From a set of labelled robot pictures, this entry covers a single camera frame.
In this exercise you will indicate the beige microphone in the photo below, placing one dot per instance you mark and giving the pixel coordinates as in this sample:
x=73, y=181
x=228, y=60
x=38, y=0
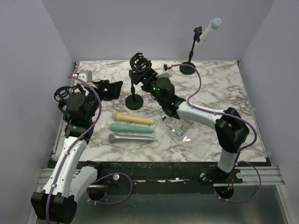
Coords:
x=130, y=118

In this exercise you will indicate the black shock-mount round-base stand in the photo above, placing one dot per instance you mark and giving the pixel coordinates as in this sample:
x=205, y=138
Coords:
x=138, y=64

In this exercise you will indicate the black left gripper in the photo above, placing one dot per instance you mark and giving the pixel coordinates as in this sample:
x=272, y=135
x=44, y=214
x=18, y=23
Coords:
x=113, y=89

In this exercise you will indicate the aluminium frame rail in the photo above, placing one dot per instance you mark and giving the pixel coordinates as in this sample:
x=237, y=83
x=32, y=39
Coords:
x=266, y=175

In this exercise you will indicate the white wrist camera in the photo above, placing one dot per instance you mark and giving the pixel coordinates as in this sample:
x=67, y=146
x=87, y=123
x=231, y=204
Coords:
x=167, y=73
x=85, y=75

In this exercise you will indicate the black clip microphone stand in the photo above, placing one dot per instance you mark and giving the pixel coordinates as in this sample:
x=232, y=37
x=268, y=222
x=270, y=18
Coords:
x=62, y=105

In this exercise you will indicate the green microphone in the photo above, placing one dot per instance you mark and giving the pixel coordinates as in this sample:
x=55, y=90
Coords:
x=129, y=128

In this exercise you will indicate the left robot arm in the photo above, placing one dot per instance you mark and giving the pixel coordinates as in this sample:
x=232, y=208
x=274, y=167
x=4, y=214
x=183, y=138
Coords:
x=81, y=108

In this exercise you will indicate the grey microphone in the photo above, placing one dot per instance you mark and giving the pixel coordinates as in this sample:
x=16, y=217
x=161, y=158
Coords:
x=114, y=137

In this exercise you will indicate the black tripod microphone stand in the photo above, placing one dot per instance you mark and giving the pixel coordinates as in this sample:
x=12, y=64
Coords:
x=63, y=93

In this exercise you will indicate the clear screw organizer box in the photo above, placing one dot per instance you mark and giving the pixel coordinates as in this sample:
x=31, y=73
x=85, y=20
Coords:
x=192, y=136

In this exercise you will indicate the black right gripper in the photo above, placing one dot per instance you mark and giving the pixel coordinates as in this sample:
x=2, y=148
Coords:
x=149, y=73

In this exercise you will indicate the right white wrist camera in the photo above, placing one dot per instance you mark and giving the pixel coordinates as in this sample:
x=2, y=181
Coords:
x=167, y=73

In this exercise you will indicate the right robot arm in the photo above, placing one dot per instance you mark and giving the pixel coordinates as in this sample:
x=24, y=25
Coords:
x=231, y=130

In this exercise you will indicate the white microphone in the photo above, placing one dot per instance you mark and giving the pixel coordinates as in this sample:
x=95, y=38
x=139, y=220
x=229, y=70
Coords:
x=213, y=26

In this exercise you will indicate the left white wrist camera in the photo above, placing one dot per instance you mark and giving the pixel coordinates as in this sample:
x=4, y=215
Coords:
x=85, y=75

